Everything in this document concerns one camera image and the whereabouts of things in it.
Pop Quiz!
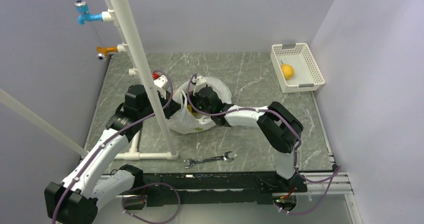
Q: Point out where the white PVC pipe frame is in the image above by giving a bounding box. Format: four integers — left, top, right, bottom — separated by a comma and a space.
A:
0, 0, 179, 161

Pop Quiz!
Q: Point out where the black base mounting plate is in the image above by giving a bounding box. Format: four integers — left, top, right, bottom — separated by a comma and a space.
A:
123, 171, 308, 207

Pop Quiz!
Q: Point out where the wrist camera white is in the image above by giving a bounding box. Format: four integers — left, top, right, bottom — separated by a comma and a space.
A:
151, 72, 169, 90
192, 76, 207, 86

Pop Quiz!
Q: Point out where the white perforated plastic basket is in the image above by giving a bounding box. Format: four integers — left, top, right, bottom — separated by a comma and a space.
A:
270, 42, 326, 93

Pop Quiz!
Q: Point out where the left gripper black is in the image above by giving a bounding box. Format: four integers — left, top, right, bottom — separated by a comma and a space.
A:
138, 88, 183, 120

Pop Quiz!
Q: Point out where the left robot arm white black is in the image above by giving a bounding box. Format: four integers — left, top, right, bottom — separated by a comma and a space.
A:
44, 84, 155, 224

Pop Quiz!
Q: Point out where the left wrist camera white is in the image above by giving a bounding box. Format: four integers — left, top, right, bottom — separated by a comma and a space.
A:
151, 72, 169, 90

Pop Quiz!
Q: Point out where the yellow fake mango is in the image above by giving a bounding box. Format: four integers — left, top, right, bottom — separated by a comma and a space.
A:
187, 105, 197, 116

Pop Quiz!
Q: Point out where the aluminium rail frame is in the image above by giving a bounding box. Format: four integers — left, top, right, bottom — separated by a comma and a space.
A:
100, 172, 353, 212

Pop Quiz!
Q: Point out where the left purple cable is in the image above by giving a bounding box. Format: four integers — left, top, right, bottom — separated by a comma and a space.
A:
51, 70, 181, 224

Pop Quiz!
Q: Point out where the blue plastic faucet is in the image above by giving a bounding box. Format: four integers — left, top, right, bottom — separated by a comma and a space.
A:
74, 0, 103, 25

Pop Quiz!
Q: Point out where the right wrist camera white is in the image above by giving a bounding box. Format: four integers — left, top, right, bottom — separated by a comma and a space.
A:
192, 76, 207, 86

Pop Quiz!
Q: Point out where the purple cable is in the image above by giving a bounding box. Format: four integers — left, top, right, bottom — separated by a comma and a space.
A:
186, 74, 342, 216
51, 70, 181, 224

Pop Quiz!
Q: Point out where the orange plastic faucet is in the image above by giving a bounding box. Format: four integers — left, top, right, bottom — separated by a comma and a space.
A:
96, 46, 119, 61

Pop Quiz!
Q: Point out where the silver open-end wrench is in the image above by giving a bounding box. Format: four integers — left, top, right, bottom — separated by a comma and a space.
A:
183, 151, 237, 169

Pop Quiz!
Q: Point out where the translucent white plastic bag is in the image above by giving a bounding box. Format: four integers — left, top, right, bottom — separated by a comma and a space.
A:
166, 76, 232, 135

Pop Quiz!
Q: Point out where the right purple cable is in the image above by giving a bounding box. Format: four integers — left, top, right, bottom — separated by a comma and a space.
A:
186, 74, 342, 216

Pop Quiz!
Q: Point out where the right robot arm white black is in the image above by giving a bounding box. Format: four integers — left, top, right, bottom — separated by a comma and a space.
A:
187, 85, 304, 192

